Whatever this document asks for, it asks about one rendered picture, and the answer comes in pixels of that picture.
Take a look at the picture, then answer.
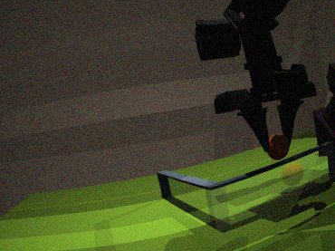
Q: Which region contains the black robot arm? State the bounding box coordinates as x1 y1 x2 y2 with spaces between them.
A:
195 0 335 130

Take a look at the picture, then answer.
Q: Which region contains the dark brown and orange ball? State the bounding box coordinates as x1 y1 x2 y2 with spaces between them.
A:
267 134 290 160

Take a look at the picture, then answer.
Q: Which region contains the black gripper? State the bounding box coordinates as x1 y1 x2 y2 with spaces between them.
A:
215 50 317 152

